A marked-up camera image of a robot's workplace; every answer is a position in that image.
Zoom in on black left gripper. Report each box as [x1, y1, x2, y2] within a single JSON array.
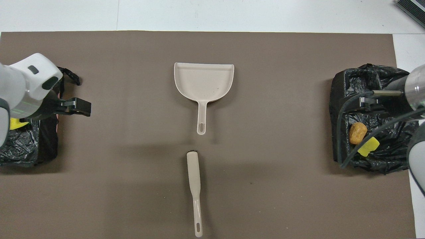
[[25, 89, 92, 120]]

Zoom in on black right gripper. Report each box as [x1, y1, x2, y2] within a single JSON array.
[[360, 78, 412, 117]]

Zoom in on brown bread roll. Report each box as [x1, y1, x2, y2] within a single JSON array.
[[349, 122, 368, 145]]

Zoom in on green topped yellow sponge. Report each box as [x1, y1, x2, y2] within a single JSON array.
[[357, 136, 380, 157]]

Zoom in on plain yellow sponge piece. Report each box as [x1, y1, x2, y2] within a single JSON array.
[[9, 118, 30, 130]]

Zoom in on beige plastic dustpan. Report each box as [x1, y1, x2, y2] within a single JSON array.
[[174, 62, 235, 135]]

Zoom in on beige hand brush black bristles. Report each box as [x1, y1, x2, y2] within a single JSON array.
[[186, 151, 203, 238]]

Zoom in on black bag lined pink bin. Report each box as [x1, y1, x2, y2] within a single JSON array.
[[0, 64, 81, 167]]

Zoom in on black ribbed device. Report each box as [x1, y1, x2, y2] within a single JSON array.
[[396, 0, 425, 29]]

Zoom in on brown paper table mat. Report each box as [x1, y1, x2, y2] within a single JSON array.
[[0, 31, 417, 239]]

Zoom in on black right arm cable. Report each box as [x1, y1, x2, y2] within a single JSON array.
[[336, 90, 425, 168]]

